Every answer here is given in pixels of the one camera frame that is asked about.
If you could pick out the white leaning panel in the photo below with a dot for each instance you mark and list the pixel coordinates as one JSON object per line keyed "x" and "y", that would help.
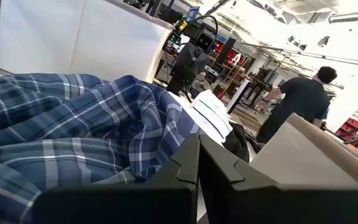
{"x": 239, "y": 96}

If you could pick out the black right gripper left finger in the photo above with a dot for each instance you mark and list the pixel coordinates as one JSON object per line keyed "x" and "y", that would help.
{"x": 135, "y": 205}

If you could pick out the white garment with dark print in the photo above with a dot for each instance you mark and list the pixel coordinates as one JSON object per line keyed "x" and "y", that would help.
{"x": 210, "y": 115}

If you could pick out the blue monitor screen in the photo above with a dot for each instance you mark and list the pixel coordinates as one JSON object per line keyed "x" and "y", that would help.
{"x": 193, "y": 14}

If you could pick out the black garment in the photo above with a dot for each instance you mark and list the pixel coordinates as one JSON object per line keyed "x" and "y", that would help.
{"x": 236, "y": 143}

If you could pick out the blue plaid shirt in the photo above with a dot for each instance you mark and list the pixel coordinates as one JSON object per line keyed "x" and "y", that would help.
{"x": 73, "y": 124}

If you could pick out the red storage bins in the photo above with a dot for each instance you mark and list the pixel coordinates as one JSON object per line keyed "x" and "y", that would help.
{"x": 350, "y": 127}

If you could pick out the person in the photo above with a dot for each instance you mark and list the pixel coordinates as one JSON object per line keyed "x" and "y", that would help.
{"x": 303, "y": 99}

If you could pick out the beige fabric storage box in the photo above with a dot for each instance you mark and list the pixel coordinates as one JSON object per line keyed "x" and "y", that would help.
{"x": 297, "y": 155}
{"x": 73, "y": 37}

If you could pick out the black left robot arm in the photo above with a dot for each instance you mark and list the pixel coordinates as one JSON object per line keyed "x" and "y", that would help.
{"x": 179, "y": 82}

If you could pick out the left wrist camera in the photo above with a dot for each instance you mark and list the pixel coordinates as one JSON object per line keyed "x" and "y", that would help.
{"x": 204, "y": 41}

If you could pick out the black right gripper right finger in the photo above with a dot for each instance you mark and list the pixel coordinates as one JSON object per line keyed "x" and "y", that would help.
{"x": 259, "y": 205}

